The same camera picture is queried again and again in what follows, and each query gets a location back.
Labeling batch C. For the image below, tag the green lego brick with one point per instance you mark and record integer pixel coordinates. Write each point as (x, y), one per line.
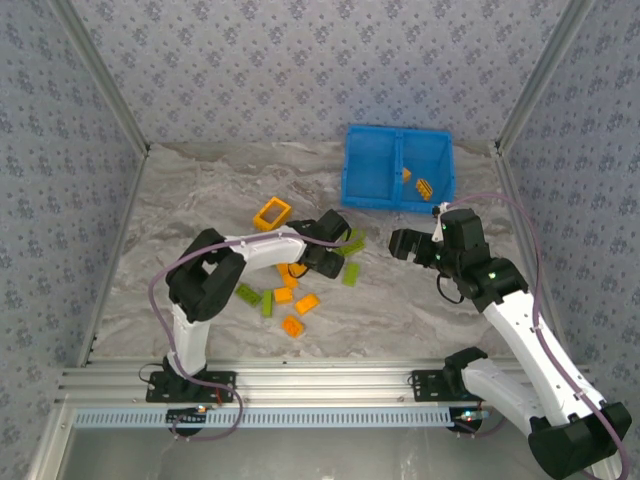
(268, 302)
(350, 247)
(356, 234)
(351, 273)
(248, 294)

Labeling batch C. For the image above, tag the orange hollow frame lego brick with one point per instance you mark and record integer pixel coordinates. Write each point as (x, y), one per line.
(260, 218)

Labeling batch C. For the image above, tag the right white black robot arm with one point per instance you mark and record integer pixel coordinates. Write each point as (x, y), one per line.
(520, 340)

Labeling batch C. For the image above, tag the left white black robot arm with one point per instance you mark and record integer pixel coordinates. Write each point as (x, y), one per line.
(190, 340)

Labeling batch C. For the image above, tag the small black controller board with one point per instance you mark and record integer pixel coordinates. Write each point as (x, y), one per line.
(467, 419)
(185, 416)

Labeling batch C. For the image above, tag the wide aluminium base rail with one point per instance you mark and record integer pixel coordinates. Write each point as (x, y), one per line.
(325, 382)

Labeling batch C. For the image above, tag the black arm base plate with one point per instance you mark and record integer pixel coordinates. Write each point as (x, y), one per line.
(425, 387)
(225, 385)

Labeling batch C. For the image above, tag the aluminium corner post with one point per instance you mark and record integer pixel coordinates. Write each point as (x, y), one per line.
(541, 75)
(105, 75)

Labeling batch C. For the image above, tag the aluminium side rail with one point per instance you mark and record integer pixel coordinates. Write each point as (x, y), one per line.
(113, 260)

